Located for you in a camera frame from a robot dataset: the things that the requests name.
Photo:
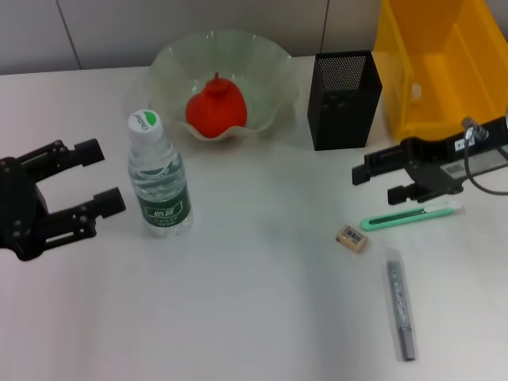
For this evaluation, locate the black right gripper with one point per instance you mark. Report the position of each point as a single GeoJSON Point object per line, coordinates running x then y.
{"type": "Point", "coordinates": [432, 162]}

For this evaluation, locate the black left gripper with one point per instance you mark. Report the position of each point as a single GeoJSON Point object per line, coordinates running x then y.
{"type": "Point", "coordinates": [20, 206]}

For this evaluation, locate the mint green utility knife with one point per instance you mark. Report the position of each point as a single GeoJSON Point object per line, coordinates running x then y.
{"type": "Point", "coordinates": [397, 219]}

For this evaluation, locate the beige eraser with barcode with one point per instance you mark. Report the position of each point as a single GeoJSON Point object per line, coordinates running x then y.
{"type": "Point", "coordinates": [352, 239]}

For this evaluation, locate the clear green-label water bottle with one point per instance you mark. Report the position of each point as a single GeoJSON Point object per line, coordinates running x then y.
{"type": "Point", "coordinates": [164, 210]}

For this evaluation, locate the white paper ball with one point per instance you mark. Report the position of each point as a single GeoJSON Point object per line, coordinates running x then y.
{"type": "Point", "coordinates": [416, 89]}

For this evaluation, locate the red pear-shaped fruit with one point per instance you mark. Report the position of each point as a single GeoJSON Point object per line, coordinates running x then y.
{"type": "Point", "coordinates": [216, 111]}

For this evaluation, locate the black mesh pen holder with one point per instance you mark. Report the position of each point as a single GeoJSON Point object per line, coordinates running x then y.
{"type": "Point", "coordinates": [341, 115]}

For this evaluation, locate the grey pen in clear sleeve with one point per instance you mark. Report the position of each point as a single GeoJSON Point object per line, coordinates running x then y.
{"type": "Point", "coordinates": [399, 301]}

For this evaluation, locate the pale green wavy fruit bowl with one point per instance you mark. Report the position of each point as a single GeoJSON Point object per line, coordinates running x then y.
{"type": "Point", "coordinates": [254, 71]}

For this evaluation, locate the yellow plastic storage bin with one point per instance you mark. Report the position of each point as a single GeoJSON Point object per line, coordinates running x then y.
{"type": "Point", "coordinates": [444, 79]}

